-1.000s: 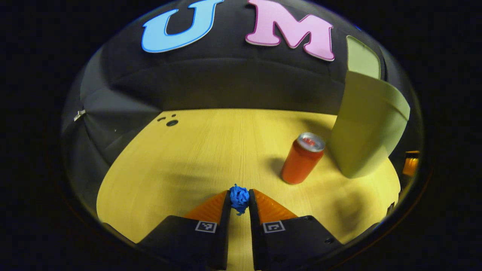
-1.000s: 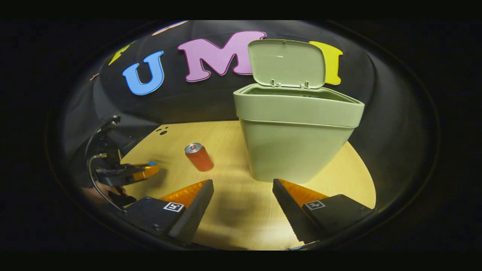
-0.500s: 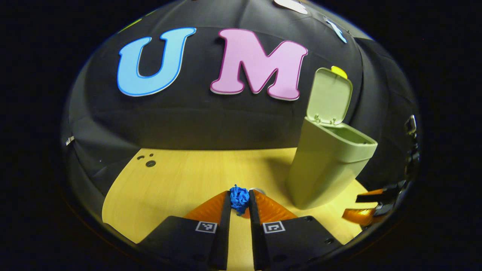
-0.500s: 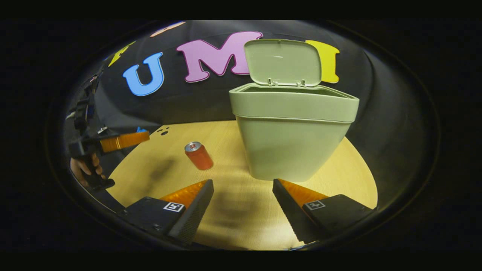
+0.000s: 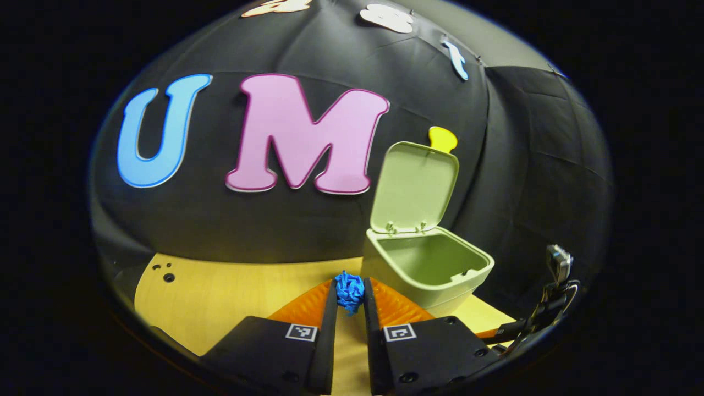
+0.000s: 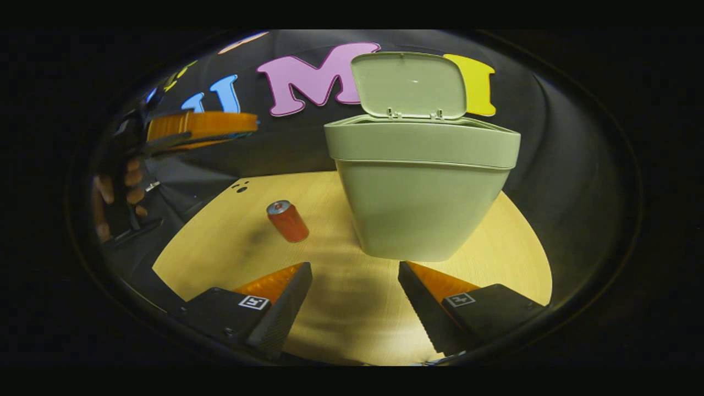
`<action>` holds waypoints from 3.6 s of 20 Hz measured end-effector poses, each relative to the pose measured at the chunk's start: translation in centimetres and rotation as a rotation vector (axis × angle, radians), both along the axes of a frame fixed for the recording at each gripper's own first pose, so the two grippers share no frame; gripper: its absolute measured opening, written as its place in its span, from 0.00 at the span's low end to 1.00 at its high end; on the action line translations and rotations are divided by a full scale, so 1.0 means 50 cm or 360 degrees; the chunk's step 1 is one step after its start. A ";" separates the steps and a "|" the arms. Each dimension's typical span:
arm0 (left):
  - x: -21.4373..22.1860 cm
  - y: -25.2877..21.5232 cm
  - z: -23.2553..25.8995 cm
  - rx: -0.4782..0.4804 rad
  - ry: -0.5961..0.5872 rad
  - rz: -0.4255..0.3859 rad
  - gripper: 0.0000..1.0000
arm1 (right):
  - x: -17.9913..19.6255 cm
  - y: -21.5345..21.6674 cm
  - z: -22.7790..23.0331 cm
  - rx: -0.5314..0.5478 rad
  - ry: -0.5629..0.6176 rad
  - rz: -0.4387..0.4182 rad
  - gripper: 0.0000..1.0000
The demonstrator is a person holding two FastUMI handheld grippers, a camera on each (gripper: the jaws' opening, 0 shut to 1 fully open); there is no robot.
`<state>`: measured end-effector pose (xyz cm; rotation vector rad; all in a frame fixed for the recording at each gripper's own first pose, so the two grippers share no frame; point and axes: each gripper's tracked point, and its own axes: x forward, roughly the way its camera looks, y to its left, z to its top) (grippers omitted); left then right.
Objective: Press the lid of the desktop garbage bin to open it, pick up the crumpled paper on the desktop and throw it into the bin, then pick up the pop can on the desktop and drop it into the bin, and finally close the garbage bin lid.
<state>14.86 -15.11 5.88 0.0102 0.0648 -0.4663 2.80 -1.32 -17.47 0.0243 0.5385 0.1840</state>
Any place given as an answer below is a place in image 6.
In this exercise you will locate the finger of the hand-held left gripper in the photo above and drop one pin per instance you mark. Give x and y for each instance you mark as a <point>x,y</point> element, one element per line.
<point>209,124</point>
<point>192,144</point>

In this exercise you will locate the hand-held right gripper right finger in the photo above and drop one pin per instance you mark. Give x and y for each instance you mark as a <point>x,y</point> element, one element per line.
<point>423,308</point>

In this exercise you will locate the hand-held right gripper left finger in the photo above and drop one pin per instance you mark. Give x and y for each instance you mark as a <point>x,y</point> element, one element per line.
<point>286,313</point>

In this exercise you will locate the orange pop can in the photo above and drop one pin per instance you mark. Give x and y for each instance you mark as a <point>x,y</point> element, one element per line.
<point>289,223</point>

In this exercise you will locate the cream desktop garbage bin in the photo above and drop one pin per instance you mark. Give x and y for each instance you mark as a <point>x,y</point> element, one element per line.
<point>418,198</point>

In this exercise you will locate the wooden desktop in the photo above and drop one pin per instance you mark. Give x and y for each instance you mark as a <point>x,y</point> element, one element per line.
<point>341,308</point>

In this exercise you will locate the white cloth clip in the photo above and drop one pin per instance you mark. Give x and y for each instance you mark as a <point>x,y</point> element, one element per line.
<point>152,186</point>

